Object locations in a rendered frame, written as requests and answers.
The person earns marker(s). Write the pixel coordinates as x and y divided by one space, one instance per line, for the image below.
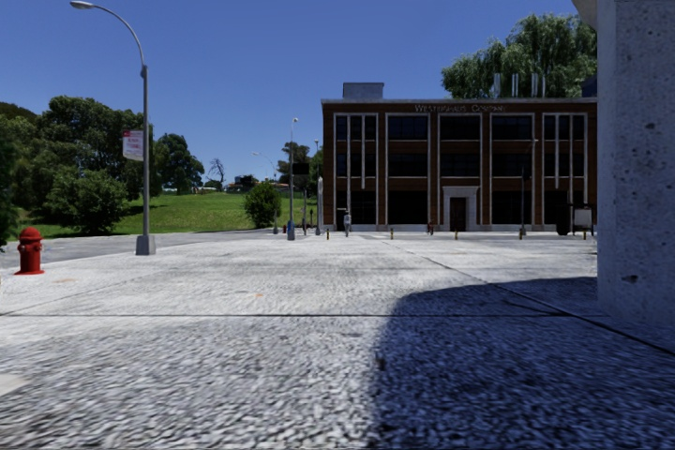
347 223

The trees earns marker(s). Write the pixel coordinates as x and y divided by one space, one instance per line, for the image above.
299 166
84 163

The round green bush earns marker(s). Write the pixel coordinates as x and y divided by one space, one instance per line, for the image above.
262 205

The red brick building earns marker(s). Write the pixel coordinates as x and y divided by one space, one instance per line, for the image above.
461 163

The grey pole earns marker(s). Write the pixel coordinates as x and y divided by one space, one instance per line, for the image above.
522 191

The tree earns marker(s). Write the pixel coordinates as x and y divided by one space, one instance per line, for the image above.
531 56

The pale concrete building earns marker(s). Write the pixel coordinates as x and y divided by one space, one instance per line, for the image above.
647 157

